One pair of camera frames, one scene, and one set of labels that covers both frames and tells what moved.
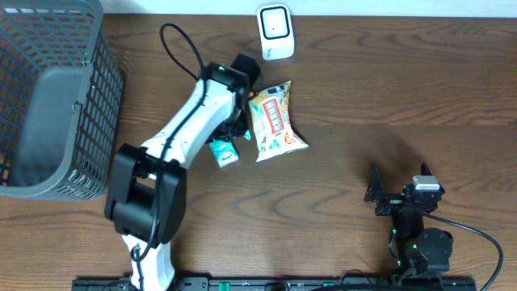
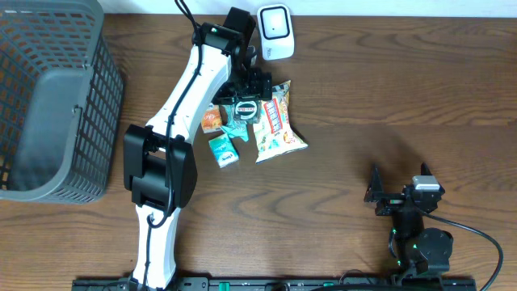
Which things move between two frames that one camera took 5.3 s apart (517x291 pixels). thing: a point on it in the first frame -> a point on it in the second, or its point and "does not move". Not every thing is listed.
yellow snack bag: x=271 y=117 does not move
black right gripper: x=391 y=200 does not move
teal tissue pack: x=224 y=152 does not move
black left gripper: x=226 y=136 -> x=264 y=90
